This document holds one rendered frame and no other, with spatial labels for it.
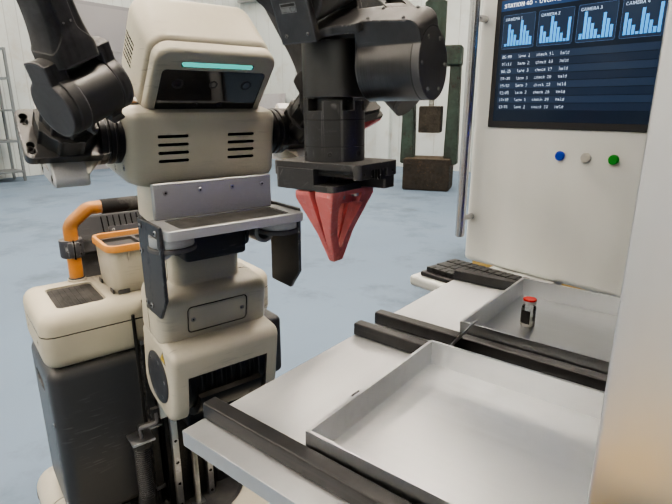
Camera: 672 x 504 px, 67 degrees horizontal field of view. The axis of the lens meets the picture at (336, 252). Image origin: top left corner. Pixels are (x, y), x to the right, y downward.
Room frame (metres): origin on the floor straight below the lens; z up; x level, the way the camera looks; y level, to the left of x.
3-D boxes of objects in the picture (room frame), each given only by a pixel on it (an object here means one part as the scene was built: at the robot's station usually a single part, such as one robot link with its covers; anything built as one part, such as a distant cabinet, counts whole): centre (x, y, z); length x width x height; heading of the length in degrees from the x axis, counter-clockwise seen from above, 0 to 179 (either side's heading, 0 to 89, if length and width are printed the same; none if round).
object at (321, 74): (0.49, 0.00, 1.25); 0.07 x 0.06 x 0.07; 56
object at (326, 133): (0.49, 0.00, 1.19); 0.10 x 0.07 x 0.07; 52
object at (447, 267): (1.14, -0.40, 0.82); 0.40 x 0.14 x 0.02; 41
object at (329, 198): (0.50, 0.01, 1.12); 0.07 x 0.07 x 0.09; 52
